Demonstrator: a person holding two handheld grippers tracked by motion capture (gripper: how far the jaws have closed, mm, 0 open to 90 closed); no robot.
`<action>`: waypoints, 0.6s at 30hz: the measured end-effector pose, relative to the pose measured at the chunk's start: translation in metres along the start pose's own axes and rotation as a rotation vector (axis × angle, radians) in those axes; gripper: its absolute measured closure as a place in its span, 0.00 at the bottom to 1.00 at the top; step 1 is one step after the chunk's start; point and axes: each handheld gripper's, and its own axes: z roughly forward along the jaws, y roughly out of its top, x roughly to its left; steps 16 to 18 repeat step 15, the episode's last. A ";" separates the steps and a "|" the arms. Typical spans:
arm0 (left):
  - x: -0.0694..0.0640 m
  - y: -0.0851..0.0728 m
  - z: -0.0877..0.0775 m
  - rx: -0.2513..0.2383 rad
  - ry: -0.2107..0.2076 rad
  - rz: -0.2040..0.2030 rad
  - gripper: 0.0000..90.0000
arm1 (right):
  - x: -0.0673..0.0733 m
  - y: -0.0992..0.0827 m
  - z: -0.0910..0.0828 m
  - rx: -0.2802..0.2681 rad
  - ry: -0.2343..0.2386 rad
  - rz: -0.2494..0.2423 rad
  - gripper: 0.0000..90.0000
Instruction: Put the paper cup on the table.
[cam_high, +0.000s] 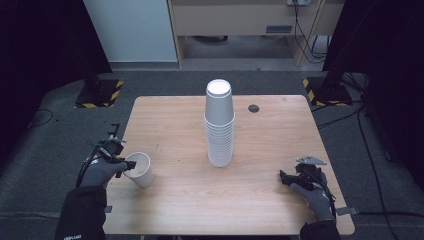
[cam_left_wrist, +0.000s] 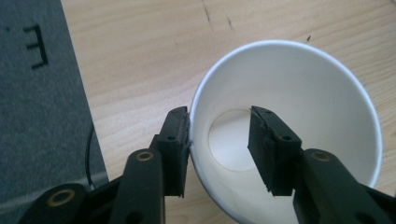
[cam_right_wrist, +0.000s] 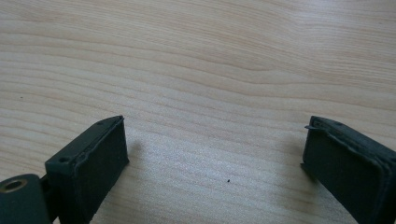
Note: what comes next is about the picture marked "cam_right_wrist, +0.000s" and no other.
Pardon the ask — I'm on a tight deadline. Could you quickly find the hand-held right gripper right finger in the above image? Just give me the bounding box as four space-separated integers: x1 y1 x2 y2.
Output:
300 115 396 224

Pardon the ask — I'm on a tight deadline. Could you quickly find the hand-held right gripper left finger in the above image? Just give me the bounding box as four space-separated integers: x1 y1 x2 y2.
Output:
44 115 130 224

